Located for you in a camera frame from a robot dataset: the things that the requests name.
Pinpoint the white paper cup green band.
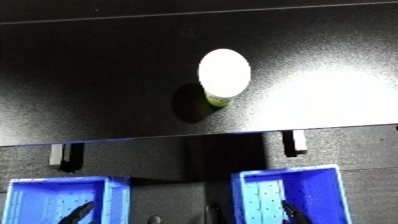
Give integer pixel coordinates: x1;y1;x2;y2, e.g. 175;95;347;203
197;48;253;108

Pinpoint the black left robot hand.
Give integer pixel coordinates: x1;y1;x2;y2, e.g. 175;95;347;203
56;200;98;224

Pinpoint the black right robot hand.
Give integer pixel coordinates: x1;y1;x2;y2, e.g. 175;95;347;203
280;199;315;224

